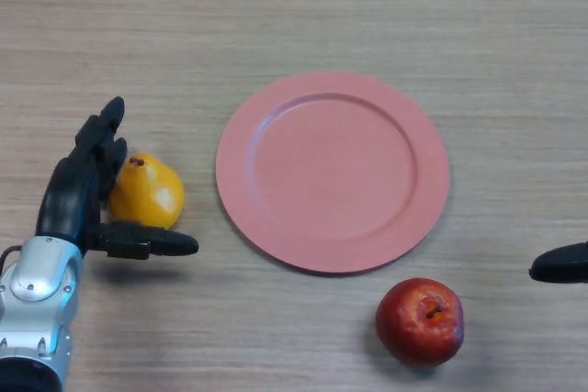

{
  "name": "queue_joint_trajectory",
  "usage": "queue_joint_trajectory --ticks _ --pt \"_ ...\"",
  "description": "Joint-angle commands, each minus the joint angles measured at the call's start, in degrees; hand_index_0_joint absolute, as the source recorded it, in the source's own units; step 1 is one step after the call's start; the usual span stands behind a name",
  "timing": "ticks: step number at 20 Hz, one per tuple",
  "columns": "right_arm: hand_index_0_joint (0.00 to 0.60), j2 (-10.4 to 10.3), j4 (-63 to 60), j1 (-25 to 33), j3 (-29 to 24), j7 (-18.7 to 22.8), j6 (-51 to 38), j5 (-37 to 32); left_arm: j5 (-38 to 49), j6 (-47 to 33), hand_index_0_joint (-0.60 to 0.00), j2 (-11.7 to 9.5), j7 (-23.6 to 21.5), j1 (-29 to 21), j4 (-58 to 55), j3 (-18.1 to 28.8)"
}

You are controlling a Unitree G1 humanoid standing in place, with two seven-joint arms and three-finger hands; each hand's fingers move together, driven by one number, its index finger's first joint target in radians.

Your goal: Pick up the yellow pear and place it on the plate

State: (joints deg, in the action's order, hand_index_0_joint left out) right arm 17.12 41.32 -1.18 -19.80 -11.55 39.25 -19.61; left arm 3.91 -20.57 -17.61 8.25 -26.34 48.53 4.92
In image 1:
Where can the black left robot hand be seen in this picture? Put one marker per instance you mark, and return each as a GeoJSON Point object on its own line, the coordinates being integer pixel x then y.
{"type": "Point", "coordinates": [69, 199]}

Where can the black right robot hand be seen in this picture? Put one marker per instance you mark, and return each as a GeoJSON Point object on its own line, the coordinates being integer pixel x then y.
{"type": "Point", "coordinates": [560, 265]}

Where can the yellow pear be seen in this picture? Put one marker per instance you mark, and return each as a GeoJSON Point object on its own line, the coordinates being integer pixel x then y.
{"type": "Point", "coordinates": [151, 197]}

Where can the pink round plate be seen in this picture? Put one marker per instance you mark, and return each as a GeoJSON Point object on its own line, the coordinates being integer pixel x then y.
{"type": "Point", "coordinates": [333, 172]}

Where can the red apple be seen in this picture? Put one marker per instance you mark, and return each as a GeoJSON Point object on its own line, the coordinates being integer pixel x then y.
{"type": "Point", "coordinates": [418, 321]}

